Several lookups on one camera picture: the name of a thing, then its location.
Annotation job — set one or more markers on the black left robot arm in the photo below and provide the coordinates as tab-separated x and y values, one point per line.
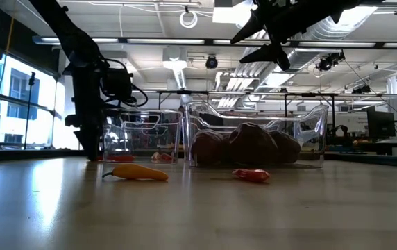
70	34

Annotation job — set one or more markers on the black ceiling dome camera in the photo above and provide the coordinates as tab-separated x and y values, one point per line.
211	62

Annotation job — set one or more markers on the long ceiling light strip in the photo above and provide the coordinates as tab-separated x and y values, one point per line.
164	41

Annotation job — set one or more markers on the black background table frame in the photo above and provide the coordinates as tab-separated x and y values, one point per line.
184	92

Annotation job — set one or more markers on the black computer monitor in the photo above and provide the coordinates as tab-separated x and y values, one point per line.
380	125

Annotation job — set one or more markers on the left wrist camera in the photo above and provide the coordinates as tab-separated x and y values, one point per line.
117	85

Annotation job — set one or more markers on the small red pepper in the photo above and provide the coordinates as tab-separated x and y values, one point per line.
120	158
252	175
165	157

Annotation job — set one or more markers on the silver ribbed air duct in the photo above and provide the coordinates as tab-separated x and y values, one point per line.
302	59

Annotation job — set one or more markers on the white ceiling vent pipe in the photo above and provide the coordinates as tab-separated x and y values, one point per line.
176	66

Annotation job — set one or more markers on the small orange pepper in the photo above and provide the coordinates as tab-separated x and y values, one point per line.
139	172

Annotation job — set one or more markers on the dark red fruit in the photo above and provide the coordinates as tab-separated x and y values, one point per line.
252	144
207	147
288	147

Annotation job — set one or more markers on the black ceiling rail camera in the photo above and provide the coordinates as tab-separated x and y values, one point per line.
327	62

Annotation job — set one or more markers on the clear plastic basket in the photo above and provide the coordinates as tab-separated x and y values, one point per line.
313	139
143	139

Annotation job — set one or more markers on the background work desk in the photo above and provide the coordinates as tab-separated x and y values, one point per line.
375	147

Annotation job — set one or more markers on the black tripod stand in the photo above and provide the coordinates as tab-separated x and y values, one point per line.
32	79

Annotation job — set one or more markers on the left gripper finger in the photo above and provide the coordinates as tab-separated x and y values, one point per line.
91	146

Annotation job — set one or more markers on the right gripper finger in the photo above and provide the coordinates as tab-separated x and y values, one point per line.
271	52
254	26

